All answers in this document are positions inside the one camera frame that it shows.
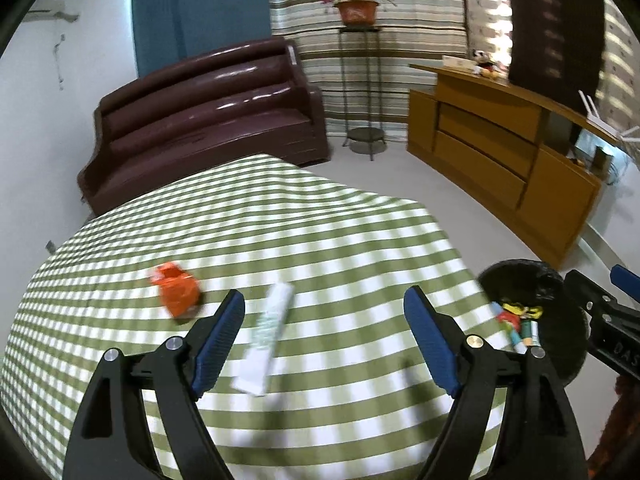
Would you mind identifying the small brown box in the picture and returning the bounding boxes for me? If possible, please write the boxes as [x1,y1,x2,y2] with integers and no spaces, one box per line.
[594,146,615,177]

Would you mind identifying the black trash bin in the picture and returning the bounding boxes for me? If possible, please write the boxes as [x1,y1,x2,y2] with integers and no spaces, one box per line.
[476,258,593,388]

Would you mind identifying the trash items in bin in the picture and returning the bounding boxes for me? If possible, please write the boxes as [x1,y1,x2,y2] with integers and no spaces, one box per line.
[494,301,545,336]

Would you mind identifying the orange snack packet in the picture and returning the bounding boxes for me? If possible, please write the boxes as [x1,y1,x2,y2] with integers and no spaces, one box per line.
[150,261,203,320]

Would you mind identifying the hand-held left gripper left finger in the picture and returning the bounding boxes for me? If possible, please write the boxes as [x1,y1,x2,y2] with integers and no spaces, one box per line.
[62,288,247,480]

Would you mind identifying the dark brown clothing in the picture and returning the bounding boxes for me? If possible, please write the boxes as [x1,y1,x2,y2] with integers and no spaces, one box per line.
[585,372,640,480]

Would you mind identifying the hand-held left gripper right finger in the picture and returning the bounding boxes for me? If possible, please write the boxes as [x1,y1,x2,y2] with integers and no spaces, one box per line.
[403,285,588,480]

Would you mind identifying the wooden cabinet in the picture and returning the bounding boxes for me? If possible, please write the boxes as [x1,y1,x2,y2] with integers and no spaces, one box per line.
[406,62,640,271]

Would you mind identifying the blue curtain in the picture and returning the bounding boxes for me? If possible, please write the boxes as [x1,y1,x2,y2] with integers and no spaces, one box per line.
[130,0,273,76]

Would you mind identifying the potted plant in orange pot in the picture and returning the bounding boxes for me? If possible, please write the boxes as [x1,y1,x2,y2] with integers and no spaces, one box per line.
[319,0,396,26]

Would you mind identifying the dark brown leather sofa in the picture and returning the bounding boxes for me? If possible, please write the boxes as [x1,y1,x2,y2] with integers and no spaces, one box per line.
[77,36,331,218]

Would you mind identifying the black metal plant stand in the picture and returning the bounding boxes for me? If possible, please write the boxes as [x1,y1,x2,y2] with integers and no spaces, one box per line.
[339,25,387,162]

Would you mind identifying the striped beige curtain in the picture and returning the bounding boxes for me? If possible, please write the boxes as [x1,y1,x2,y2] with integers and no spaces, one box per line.
[264,0,468,143]

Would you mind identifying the dark curtain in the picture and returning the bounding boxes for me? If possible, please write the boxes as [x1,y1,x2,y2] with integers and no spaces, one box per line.
[502,0,608,106]

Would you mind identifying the green white checked tablecloth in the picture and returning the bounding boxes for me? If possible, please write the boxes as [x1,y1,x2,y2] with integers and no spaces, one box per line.
[0,152,508,480]

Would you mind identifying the long white green packet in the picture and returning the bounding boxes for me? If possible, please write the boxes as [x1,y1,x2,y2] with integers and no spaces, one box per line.
[231,281,296,397]

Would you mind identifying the white router with antennas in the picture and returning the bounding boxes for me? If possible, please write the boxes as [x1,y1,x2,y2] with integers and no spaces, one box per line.
[578,90,640,148]

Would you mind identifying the mouse plush toy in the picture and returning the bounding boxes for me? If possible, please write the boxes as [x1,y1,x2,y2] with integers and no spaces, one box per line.
[471,49,498,78]

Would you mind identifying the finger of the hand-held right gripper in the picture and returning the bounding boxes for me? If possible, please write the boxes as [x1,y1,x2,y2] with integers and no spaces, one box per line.
[610,265,640,307]
[564,269,621,322]

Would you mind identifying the small white teal packet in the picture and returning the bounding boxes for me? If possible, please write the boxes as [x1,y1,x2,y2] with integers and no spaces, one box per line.
[510,320,540,356]

